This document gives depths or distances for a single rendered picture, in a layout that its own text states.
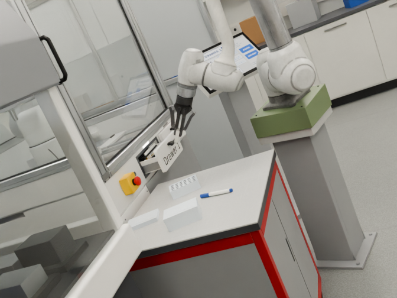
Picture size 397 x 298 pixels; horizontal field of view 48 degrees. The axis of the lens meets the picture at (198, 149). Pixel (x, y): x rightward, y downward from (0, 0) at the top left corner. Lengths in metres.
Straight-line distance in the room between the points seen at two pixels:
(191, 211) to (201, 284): 0.24
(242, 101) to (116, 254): 1.83
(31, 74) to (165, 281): 0.82
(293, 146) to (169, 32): 1.83
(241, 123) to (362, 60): 2.21
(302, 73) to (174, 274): 0.92
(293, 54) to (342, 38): 2.95
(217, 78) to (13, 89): 1.00
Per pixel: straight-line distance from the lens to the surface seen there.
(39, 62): 1.28
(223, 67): 1.92
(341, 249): 2.40
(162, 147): 2.07
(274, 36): 1.89
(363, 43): 4.83
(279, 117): 2.07
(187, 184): 1.82
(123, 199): 1.88
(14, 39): 1.25
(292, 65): 1.86
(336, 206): 2.27
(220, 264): 1.50
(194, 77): 1.96
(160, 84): 2.59
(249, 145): 2.96
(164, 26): 3.68
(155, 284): 1.62
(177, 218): 1.55
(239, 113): 2.91
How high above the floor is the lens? 1.36
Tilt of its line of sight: 14 degrees down
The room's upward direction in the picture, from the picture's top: 23 degrees counter-clockwise
